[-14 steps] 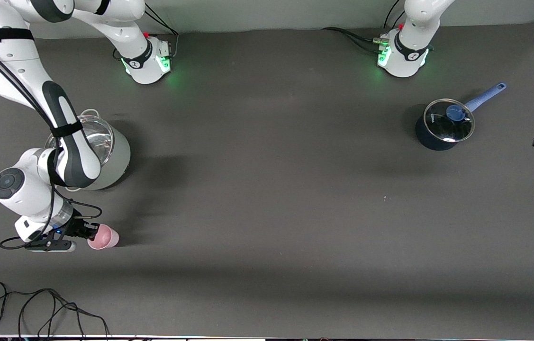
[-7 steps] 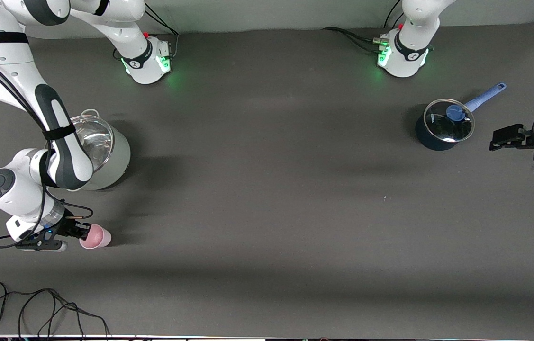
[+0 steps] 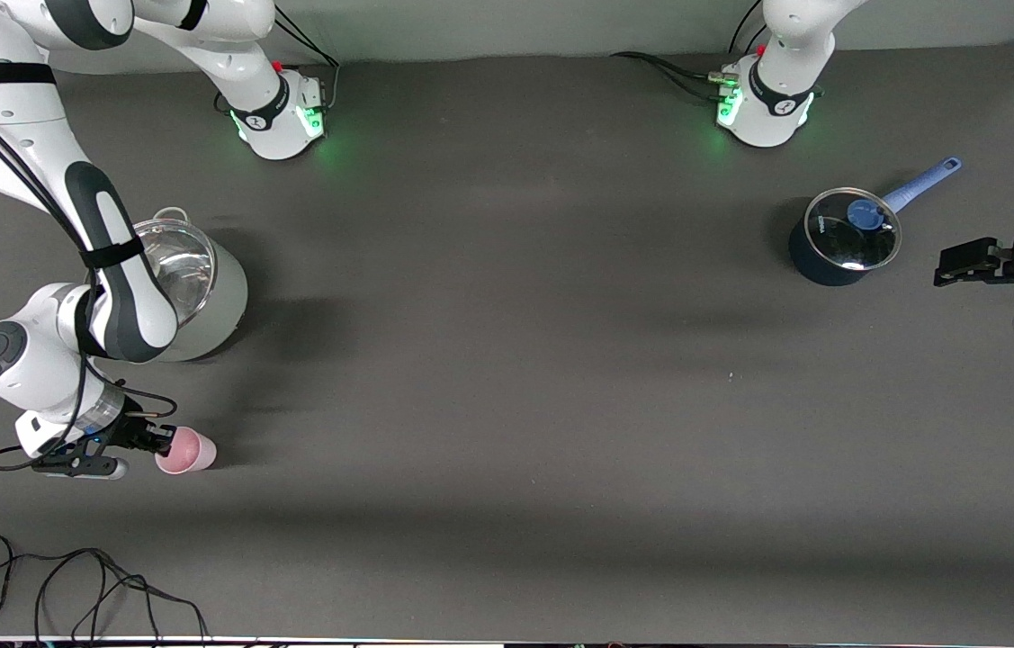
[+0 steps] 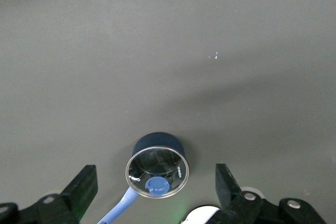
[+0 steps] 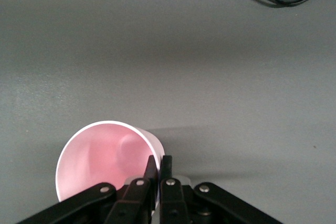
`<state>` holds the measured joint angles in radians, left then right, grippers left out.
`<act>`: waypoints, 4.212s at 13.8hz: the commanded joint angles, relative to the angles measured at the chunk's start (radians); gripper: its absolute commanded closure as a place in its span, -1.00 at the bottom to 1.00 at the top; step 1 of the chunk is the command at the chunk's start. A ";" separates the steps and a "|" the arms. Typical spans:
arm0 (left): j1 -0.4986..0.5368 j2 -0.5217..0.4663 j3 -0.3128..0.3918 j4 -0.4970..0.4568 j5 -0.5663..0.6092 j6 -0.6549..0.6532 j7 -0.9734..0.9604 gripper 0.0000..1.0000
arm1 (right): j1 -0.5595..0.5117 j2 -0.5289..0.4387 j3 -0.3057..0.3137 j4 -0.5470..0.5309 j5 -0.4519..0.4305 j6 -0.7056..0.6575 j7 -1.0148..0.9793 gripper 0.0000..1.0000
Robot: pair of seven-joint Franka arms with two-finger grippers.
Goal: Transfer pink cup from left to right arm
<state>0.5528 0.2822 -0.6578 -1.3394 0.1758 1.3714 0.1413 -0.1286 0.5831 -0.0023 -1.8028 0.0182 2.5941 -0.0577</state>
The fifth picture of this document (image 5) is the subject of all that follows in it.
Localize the dark grey table cover sheet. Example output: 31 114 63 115
0 0 336 224

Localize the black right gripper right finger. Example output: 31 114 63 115
159 155 284 224

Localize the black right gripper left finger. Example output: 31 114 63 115
15 155 158 224

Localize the pink plastic cup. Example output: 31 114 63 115
55 120 166 210

